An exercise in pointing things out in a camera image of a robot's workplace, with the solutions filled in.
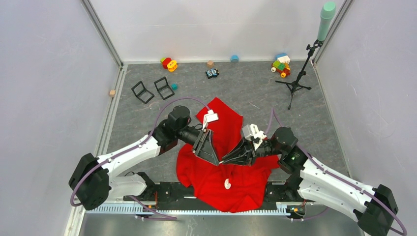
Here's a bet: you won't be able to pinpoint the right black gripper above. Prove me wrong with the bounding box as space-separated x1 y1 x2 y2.
221 136 284 167

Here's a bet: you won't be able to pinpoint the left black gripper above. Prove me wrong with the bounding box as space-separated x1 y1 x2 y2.
176 126 219 166

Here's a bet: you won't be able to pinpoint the round orange brooch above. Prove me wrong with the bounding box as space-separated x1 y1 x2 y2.
224 178 232 190

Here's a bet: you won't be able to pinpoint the red t-shirt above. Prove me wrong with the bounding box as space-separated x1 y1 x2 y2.
176 97 279 213

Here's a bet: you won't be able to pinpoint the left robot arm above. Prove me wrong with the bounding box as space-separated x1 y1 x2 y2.
69 106 220 210

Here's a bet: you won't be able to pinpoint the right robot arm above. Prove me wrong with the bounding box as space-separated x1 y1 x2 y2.
221 127 398 236

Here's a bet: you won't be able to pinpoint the black display case right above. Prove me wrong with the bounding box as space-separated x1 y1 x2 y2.
154 77 175 100

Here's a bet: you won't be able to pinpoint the black display case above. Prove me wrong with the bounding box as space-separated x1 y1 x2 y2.
154 77 175 100
131 81 154 104

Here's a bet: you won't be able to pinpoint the brown wooden cube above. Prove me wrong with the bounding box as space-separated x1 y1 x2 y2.
207 60 214 68

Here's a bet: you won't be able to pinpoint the red yellow green toy blocks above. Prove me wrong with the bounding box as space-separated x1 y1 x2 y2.
160 58 178 72

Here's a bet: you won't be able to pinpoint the blue cylinder block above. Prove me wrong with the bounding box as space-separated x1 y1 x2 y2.
230 55 239 62

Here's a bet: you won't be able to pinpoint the black display case left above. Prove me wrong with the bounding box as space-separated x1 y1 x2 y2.
131 81 154 104

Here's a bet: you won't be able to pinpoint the colourful brick toy car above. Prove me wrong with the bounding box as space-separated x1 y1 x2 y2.
270 53 291 78

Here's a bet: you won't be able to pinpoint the green microphone on tripod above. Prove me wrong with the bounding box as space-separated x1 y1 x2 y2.
275 1 336 110

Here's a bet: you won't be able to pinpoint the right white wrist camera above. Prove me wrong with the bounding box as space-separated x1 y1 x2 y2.
242 124 267 149

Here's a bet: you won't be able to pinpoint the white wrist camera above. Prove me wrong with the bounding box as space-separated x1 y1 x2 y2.
202 110 219 130
242 124 267 149

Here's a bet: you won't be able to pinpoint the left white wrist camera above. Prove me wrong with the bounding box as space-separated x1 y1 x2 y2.
202 110 219 130

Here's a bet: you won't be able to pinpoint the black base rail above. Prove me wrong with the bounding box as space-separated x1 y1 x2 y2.
135 181 312 212

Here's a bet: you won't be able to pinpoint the tan wooden cube on rail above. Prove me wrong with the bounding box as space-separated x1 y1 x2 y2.
109 90 116 98

